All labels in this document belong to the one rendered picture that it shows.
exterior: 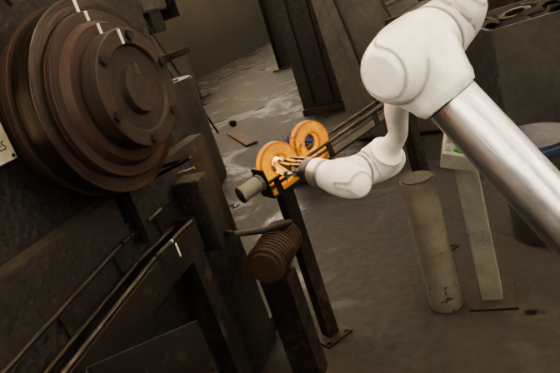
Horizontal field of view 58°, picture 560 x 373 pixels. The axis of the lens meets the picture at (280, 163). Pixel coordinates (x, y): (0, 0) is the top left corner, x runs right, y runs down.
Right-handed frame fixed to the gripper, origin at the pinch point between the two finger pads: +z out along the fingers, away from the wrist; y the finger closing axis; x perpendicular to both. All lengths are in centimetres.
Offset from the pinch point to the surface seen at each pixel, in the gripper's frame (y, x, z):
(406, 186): 29.8, -17.8, -27.7
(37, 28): -59, 61, -21
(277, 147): 0.9, 4.9, -1.2
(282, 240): -14.2, -18.9, -14.0
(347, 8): 175, 19, 140
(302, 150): 10.2, 0.1, -1.6
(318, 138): 18.5, 1.0, -1.4
